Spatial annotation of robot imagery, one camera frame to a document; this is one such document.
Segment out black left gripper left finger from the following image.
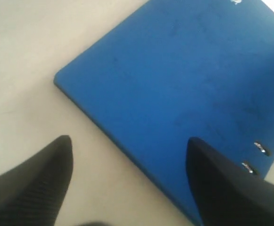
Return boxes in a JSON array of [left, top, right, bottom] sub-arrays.
[[0, 135, 73, 226]]

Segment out blue ring binder notebook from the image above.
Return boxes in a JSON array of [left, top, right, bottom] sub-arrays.
[[54, 0, 274, 226]]

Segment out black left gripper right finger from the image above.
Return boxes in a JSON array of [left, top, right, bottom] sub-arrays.
[[186, 137, 274, 226]]

